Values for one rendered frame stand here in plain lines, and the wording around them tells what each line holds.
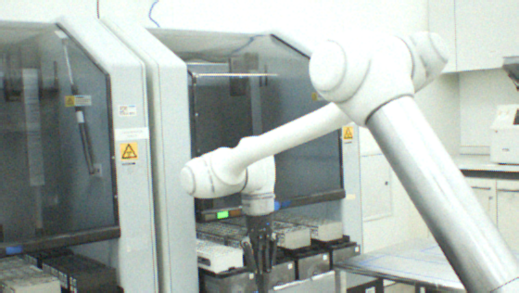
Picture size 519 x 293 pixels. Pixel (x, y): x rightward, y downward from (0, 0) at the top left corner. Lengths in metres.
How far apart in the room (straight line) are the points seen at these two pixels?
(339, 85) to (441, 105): 3.47
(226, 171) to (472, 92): 3.36
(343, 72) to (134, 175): 0.81
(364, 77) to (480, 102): 3.55
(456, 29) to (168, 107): 2.91
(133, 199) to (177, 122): 0.26
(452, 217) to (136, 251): 0.97
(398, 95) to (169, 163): 0.84
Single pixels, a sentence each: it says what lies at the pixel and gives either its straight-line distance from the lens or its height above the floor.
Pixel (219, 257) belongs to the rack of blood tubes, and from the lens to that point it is 1.82.
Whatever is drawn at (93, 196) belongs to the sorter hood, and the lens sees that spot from 1.65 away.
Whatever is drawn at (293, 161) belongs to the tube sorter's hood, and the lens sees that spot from 2.01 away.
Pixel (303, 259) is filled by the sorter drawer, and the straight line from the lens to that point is 1.98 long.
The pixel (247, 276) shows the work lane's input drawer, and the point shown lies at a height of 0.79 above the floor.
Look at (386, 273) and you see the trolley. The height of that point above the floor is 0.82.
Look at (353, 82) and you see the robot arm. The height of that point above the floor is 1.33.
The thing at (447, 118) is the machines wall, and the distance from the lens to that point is 4.60.
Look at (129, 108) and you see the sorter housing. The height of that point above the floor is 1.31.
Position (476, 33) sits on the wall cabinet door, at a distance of 4.26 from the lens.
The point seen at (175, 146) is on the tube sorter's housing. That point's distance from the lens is 1.77.
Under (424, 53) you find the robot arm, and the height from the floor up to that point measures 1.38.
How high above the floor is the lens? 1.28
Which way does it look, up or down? 3 degrees down
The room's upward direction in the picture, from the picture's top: 3 degrees counter-clockwise
